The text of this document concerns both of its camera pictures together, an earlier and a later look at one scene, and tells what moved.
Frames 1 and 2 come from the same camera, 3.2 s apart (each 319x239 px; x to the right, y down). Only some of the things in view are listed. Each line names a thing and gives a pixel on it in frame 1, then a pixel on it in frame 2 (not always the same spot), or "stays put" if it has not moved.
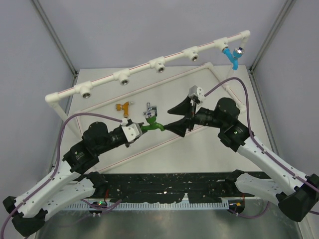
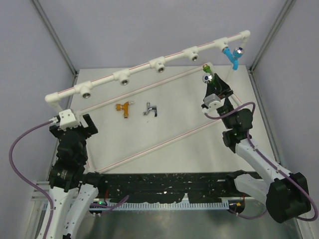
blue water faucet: x=234 y=57 stays put
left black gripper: x=128 y=144 to x=90 y=128
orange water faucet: x=125 y=107 stays put
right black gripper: x=184 y=108 to x=223 y=89
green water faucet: x=153 y=125 to x=208 y=77
